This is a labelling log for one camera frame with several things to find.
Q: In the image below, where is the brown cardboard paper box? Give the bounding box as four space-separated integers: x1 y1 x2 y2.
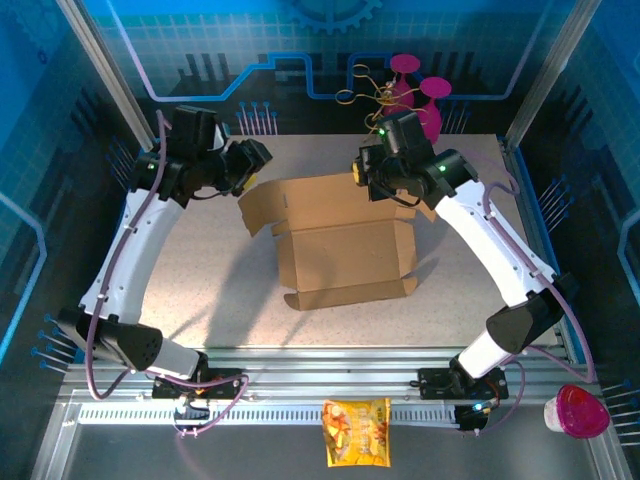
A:
237 172 436 312

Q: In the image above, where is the pink wine glass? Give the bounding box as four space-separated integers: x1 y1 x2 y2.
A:
387 52 423 109
412 76 453 146

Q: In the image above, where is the yellow snack bag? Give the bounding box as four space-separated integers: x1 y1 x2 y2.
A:
321 397 393 469

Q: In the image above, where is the pink lidded plastic cup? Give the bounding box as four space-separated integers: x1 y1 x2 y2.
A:
543 383 611 440

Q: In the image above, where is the gold wire glass rack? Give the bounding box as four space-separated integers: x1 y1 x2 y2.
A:
334 63 401 144

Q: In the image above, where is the aluminium side rail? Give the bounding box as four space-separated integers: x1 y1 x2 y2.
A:
499 135 576 362

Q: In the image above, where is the aluminium corner post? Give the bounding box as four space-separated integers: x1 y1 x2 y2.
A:
54 0 157 154
503 0 604 151

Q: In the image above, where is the aluminium front frame rail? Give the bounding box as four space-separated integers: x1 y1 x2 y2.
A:
57 344 604 407

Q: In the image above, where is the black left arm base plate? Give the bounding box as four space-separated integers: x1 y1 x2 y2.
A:
151 367 250 401

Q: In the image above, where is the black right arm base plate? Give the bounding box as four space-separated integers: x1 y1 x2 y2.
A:
417 366 510 401

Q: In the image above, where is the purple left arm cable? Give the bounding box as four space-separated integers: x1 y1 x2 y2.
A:
85 110 250 439

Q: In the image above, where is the white slotted cable duct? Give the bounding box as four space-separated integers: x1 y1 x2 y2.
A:
77 402 461 426

